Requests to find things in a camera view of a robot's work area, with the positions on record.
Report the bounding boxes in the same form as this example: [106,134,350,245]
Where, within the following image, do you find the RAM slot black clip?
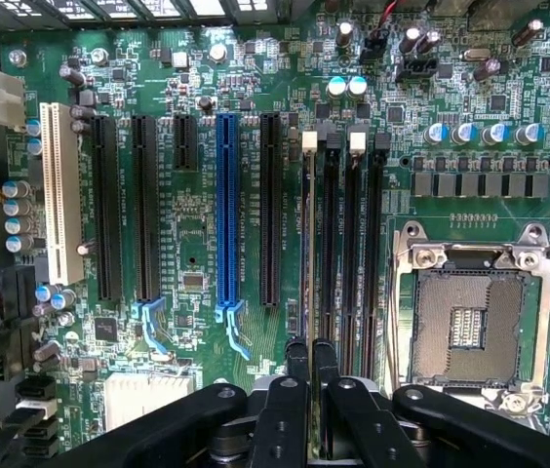
[321,131,343,371]

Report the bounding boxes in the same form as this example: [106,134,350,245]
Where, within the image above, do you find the white finned heat sink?
[103,372,194,433]

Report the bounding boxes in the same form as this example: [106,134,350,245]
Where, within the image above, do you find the silver CPU socket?
[386,219,550,410]

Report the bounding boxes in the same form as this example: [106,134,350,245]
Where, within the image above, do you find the long black expansion slot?
[258,111,284,307]
[90,115,124,302]

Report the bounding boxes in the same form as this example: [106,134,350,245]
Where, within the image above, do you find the green motherboard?
[0,0,550,440]

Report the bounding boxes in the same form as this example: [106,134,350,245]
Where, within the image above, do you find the black SATA port stack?
[14,377,60,460]

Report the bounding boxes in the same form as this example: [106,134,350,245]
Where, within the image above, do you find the black expansion slot blue latch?
[131,115,169,357]

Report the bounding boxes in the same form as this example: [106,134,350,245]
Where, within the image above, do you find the black connector block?
[0,265,38,382]

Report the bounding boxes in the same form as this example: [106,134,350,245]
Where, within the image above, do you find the short black expansion slot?
[172,113,199,172]

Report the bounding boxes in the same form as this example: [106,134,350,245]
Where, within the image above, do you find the blue-top silver capacitor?
[451,121,480,146]
[480,122,509,146]
[2,198,33,217]
[513,122,545,146]
[327,75,349,102]
[4,215,34,236]
[347,75,369,102]
[424,121,451,145]
[2,179,32,199]
[5,234,35,254]

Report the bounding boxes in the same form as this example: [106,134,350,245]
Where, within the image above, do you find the white PCI expansion slot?
[39,101,85,287]

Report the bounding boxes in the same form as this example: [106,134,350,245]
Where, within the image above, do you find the black fan header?
[395,57,439,83]

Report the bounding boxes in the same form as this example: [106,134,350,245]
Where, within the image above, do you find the dark cylindrical capacitor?
[399,26,425,55]
[336,19,355,49]
[472,58,501,82]
[511,19,545,49]
[418,29,443,54]

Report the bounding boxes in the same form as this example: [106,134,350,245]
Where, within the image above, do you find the black flat wire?
[0,408,47,468]

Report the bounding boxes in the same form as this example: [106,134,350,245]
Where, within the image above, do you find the red and black wire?
[360,0,399,64]

